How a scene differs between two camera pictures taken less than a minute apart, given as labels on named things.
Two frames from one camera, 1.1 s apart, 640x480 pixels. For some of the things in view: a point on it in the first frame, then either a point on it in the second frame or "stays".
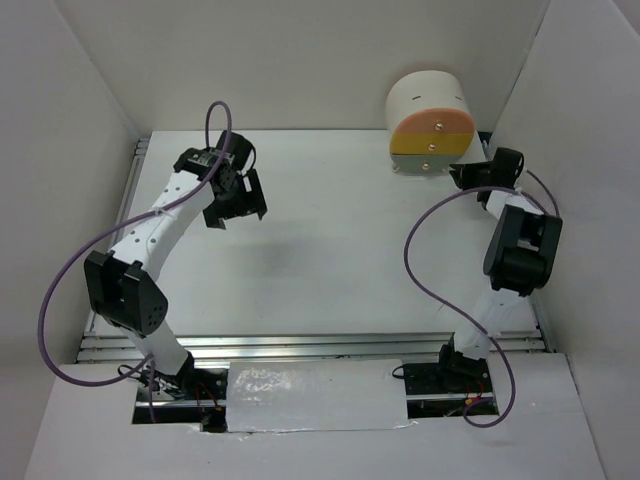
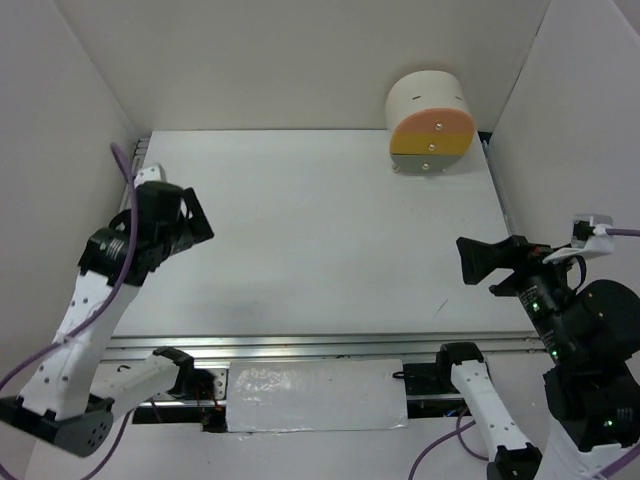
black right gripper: [463, 177] -> [476, 256]
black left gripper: [250, 202] -> [200, 229]
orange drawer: [434, 120] stays
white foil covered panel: [319, 395] stays
